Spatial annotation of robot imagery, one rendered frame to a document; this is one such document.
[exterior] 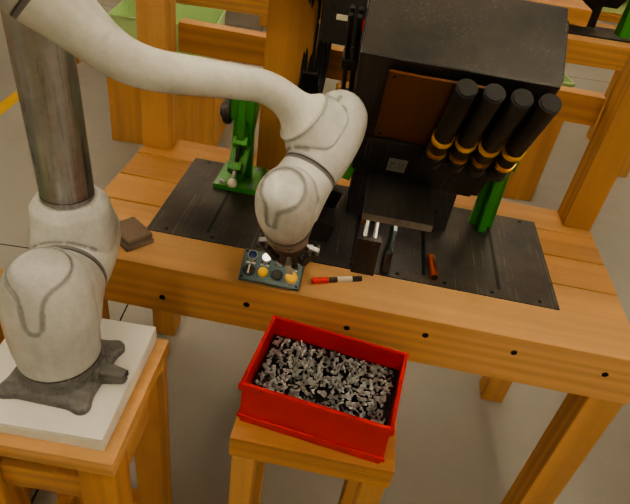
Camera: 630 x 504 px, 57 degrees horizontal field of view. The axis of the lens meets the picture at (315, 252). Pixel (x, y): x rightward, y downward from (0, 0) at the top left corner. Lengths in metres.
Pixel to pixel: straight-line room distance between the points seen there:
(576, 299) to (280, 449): 0.91
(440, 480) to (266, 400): 1.19
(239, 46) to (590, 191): 1.17
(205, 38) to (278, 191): 1.08
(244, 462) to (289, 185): 0.65
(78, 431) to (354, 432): 0.51
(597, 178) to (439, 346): 0.78
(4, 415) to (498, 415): 1.86
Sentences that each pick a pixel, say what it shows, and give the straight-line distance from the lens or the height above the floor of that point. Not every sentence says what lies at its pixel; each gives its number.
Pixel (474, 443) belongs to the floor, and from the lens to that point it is 2.40.
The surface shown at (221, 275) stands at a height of 0.90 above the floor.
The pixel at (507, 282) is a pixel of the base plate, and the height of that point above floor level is 0.90.
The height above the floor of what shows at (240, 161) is 0.99.
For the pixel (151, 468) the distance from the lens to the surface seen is 1.63.
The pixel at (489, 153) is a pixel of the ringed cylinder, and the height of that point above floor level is 1.33.
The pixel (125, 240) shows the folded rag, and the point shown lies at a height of 0.93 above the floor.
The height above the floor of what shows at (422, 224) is 1.13.
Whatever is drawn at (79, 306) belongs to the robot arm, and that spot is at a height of 1.10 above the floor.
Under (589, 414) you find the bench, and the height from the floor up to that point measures 0.69.
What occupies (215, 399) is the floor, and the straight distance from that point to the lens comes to 2.31.
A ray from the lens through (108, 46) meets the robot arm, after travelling 0.86.
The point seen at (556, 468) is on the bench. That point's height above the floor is 0.44.
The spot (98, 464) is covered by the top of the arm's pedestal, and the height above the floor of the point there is 0.85.
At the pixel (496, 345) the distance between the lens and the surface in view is 1.48.
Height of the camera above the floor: 1.82
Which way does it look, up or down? 37 degrees down
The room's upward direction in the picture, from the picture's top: 9 degrees clockwise
